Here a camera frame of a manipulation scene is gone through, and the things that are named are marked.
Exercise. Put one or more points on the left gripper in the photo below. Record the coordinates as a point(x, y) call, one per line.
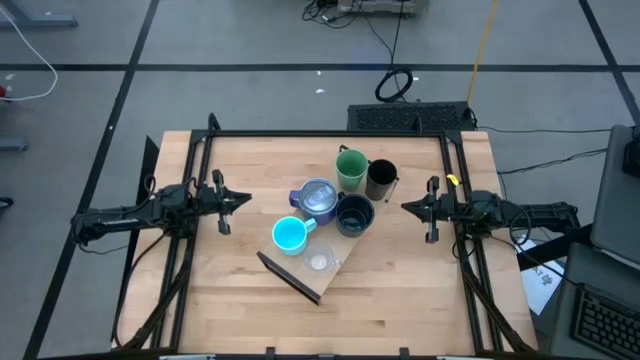
point(210, 200)

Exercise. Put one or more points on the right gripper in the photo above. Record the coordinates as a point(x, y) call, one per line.
point(450, 206)

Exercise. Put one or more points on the tall black cup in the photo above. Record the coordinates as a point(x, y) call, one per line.
point(381, 177)

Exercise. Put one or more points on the cyan mug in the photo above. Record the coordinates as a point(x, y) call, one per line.
point(289, 235)

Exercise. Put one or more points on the dark navy mug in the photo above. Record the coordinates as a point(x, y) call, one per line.
point(355, 215)

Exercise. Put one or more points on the green plastic cup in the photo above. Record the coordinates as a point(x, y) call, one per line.
point(351, 167)

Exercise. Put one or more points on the blue tumbler mug with lid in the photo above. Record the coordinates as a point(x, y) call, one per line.
point(317, 200)

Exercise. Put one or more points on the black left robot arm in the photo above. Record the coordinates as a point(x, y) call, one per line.
point(125, 217)

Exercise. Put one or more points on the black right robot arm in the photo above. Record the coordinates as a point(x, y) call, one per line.
point(530, 212)

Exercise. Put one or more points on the yellow tag on right arm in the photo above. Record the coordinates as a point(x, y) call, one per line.
point(452, 179)

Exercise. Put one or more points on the black computer case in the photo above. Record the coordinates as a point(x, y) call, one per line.
point(410, 117)

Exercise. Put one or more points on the black side panel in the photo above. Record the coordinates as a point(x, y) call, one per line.
point(149, 160)

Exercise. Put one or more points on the wooden tray board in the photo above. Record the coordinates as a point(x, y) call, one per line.
point(295, 280)

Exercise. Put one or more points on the white paper sheet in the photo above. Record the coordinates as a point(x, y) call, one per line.
point(542, 290)

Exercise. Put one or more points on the grey desk surface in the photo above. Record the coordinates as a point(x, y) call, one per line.
point(562, 320)

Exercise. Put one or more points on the grey laptop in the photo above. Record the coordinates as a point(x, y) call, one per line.
point(617, 210)

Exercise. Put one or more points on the grey power box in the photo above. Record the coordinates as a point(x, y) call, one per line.
point(380, 6)

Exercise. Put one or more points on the black keyboard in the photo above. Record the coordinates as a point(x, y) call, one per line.
point(607, 325)

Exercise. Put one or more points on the grey furniture foot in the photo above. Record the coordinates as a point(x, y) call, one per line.
point(12, 144)

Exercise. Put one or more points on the grey desk leg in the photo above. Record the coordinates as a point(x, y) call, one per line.
point(45, 21)

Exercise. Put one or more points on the black aluminium table frame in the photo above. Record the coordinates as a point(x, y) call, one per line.
point(325, 134)

